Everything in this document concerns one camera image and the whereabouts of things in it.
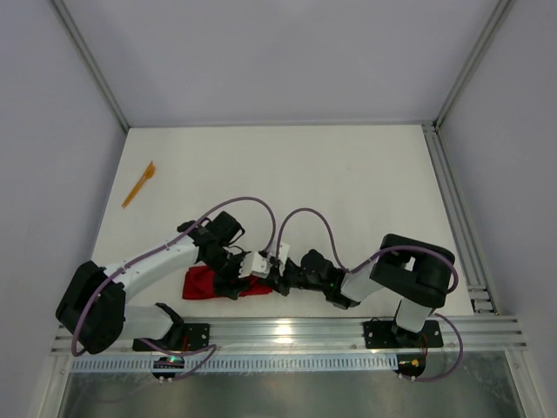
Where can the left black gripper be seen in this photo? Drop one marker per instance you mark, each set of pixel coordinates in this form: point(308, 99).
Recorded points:
point(231, 276)

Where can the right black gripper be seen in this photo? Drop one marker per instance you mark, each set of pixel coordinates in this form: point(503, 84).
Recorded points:
point(284, 279)

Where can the red cloth napkin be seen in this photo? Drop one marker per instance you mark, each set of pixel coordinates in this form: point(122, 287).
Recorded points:
point(201, 283)

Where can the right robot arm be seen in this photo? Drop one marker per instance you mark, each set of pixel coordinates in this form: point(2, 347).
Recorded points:
point(421, 274)

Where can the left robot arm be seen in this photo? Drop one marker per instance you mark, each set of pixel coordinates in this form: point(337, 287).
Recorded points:
point(96, 306)

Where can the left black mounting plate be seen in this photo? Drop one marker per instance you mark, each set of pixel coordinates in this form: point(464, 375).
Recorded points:
point(186, 337)

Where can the black mounting plate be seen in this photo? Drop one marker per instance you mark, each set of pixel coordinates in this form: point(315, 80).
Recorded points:
point(186, 337)
point(385, 334)

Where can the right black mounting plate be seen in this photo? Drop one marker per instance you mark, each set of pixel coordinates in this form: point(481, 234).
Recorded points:
point(385, 334)

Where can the orange plastic fork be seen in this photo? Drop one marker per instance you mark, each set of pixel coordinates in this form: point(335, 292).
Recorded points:
point(147, 174)

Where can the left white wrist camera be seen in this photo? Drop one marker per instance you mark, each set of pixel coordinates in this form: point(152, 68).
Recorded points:
point(254, 264)

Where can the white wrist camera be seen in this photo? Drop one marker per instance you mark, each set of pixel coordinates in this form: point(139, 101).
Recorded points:
point(279, 252)
point(254, 264)

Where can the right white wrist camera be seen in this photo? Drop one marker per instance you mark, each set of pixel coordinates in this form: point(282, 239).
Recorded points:
point(279, 252)

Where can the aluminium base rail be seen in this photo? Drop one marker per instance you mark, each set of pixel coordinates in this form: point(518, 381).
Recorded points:
point(339, 335)

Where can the white slotted cable duct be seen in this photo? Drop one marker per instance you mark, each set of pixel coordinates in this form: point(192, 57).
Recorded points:
point(236, 363)

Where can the right aluminium frame post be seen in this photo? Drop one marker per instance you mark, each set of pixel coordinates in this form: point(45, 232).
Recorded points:
point(488, 33)

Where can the aluminium frame post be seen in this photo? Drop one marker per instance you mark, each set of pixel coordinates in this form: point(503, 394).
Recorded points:
point(69, 25)
point(488, 33)

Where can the left aluminium frame post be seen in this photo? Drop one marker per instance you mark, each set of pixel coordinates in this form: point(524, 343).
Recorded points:
point(69, 25)

